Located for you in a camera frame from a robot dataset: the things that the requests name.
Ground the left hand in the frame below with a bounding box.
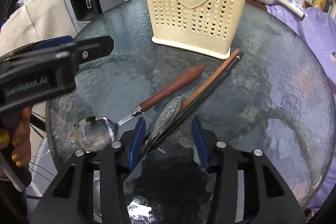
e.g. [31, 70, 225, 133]
[1, 107, 31, 168]

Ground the wooden handled metal spoon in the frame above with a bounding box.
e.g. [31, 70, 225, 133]
[72, 65, 205, 152]

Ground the purple floral cloth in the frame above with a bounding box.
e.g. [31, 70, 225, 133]
[266, 4, 335, 213]

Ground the black chopstick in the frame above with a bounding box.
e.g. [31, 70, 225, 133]
[146, 50, 243, 155]

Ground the brown wood grain chopstick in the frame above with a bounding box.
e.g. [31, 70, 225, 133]
[181, 49, 240, 111]

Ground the embossed silver metal spoon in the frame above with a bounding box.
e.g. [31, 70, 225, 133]
[140, 96, 186, 157]

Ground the beige hanging cloth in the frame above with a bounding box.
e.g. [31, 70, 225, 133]
[1, 0, 77, 56]

